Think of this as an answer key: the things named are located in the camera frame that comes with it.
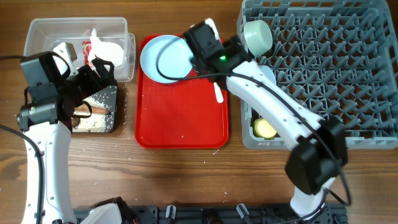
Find brown sweet potato piece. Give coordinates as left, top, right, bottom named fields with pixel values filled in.
left=75, top=104, right=110, bottom=115

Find rice grains heap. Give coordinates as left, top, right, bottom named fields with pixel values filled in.
left=73, top=86, right=118, bottom=133

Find light blue plate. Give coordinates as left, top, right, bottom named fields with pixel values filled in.
left=140, top=35, right=193, bottom=84

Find white plastic spoon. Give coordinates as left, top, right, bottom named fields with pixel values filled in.
left=213, top=82, right=224, bottom=103

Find yellow plastic cup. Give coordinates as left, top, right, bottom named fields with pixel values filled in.
left=253, top=118, right=277, bottom=139

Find green bowl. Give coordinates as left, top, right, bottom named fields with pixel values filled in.
left=244, top=20, right=273, bottom=57

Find small light blue bowl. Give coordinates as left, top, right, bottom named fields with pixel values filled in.
left=259, top=65, right=276, bottom=84

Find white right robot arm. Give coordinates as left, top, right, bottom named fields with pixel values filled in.
left=194, top=35, right=348, bottom=220

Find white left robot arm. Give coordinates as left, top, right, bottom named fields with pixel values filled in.
left=17, top=52, right=117, bottom=223

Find grey dishwasher rack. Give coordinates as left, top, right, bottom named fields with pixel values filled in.
left=236, top=0, right=397, bottom=149

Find black plastic tray bin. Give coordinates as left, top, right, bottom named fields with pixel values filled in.
left=71, top=77, right=119, bottom=134

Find red snack wrapper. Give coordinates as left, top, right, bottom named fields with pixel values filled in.
left=82, top=41, right=94, bottom=68

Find white crumpled plastic wrapper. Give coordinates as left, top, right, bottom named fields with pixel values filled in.
left=88, top=29, right=124, bottom=67

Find clear plastic bin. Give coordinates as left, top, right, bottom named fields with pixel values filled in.
left=24, top=17, right=136, bottom=82

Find red serving tray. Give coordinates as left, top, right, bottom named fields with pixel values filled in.
left=134, top=34, right=230, bottom=149

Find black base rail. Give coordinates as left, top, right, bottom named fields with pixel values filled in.
left=73, top=203, right=348, bottom=224

